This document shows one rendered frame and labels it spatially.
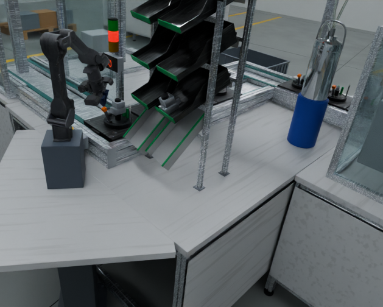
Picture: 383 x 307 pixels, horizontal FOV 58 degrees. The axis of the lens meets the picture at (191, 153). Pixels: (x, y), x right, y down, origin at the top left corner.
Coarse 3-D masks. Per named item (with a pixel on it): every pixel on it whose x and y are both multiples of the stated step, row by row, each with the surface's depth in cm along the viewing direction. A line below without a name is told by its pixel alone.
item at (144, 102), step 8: (160, 72) 147; (152, 80) 146; (160, 80) 148; (168, 80) 146; (144, 88) 146; (152, 88) 145; (160, 88) 144; (168, 88) 137; (136, 96) 144; (144, 96) 143; (152, 96) 141; (160, 96) 137; (144, 104) 136; (152, 104) 136
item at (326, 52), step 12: (324, 36) 166; (336, 36) 165; (312, 48) 170; (324, 48) 163; (336, 48) 162; (312, 60) 169; (324, 60) 165; (336, 60) 166; (312, 72) 171; (324, 72) 168; (312, 84) 172; (324, 84) 171; (312, 96) 175; (324, 96) 175
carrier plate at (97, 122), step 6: (132, 114) 182; (90, 120) 172; (96, 120) 172; (102, 120) 173; (90, 126) 168; (96, 126) 167; (102, 126) 167; (102, 132) 162; (108, 132) 163; (120, 132) 164; (108, 138) 159; (114, 138) 158; (120, 138) 161
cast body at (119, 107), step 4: (116, 100) 164; (120, 100) 165; (112, 104) 167; (116, 104) 164; (120, 104) 165; (124, 104) 167; (112, 108) 166; (116, 108) 165; (120, 108) 166; (124, 108) 168; (112, 112) 167; (116, 112) 165; (120, 112) 167; (124, 112) 169
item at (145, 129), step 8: (144, 112) 151; (152, 112) 154; (136, 120) 151; (144, 120) 153; (152, 120) 152; (160, 120) 149; (168, 120) 144; (136, 128) 153; (144, 128) 152; (152, 128) 149; (160, 128) 144; (128, 136) 152; (136, 136) 152; (144, 136) 150; (152, 136) 144; (136, 144) 150; (144, 144) 143; (144, 152) 145
